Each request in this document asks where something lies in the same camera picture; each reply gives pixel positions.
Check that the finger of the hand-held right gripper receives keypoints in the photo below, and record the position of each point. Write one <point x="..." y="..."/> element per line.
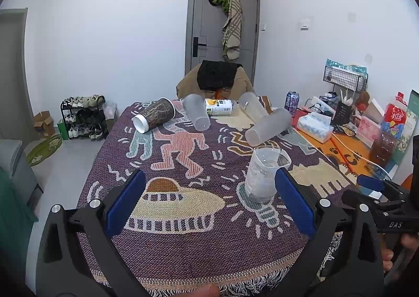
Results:
<point x="370" y="182"/>
<point x="355" y="200"/>

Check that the plaid scarf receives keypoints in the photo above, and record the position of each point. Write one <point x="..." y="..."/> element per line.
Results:
<point x="233" y="28"/>

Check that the brown plastic jar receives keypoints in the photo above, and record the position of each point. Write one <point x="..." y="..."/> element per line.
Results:
<point x="383" y="149"/>

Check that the printed woven blanket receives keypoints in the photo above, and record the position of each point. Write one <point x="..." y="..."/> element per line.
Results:
<point x="183" y="218"/>

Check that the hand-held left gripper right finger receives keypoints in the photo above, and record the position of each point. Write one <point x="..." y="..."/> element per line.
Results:
<point x="294" y="205"/>

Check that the frosted plastic cup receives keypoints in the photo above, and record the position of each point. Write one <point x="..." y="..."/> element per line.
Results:
<point x="253" y="107"/>
<point x="196" y="112"/>
<point x="270" y="127"/>

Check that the cardboard box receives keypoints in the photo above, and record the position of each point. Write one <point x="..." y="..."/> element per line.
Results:
<point x="43" y="123"/>

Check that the clear plastic bag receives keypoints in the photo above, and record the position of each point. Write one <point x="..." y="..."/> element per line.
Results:
<point x="109" y="110"/>

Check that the green bag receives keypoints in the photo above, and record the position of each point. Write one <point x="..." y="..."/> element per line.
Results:
<point x="63" y="130"/>

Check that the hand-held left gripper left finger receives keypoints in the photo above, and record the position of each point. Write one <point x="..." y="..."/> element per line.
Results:
<point x="126" y="202"/>

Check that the brown paper cup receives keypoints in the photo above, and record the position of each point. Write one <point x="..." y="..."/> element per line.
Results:
<point x="157" y="115"/>

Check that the green cloth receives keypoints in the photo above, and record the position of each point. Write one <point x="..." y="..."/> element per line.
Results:
<point x="13" y="235"/>

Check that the white wall thermostat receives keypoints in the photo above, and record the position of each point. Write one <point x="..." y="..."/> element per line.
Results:
<point x="304" y="23"/>

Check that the teal packet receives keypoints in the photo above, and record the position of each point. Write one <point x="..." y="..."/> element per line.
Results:
<point x="340" y="64"/>

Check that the white and yellow can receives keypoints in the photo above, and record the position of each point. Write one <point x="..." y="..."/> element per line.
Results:
<point x="219" y="107"/>

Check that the purple drink can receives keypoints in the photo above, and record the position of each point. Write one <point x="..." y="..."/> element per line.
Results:
<point x="291" y="104"/>

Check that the pink box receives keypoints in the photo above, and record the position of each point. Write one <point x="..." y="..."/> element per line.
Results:
<point x="368" y="130"/>

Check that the tissue box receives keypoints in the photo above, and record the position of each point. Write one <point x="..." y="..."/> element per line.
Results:
<point x="314" y="125"/>

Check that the green round floor mat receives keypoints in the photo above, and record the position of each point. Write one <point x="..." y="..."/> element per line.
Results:
<point x="44" y="149"/>

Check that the black cloth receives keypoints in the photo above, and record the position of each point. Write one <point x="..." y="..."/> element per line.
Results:
<point x="217" y="74"/>

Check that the orange desk mat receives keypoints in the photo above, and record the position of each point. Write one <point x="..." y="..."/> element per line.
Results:
<point x="347" y="153"/>

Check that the white power strip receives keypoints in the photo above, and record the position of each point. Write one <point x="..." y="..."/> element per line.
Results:
<point x="319" y="104"/>

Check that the grey door frame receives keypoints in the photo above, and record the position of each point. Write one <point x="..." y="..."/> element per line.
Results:
<point x="14" y="71"/>

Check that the person's right hand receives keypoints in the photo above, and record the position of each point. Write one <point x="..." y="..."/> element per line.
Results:
<point x="388" y="261"/>

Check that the black shoe rack with shoes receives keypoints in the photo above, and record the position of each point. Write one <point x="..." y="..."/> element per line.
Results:
<point x="84" y="117"/>

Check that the white plastic cutlery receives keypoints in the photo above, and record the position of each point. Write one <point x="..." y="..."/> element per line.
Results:
<point x="345" y="96"/>

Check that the grey door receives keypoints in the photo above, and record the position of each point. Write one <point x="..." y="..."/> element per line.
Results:
<point x="203" y="15"/>

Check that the person's left hand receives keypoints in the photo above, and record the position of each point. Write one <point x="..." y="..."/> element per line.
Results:
<point x="201" y="291"/>

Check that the black cutlery box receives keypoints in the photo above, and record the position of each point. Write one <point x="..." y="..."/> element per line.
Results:
<point x="343" y="113"/>

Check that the clear plastic cup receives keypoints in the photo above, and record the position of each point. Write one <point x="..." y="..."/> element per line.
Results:
<point x="260" y="176"/>

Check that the red snack bag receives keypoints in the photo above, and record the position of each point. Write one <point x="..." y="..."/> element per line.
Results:
<point x="394" y="120"/>

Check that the grey sofa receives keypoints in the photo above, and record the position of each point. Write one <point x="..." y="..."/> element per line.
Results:
<point x="16" y="166"/>

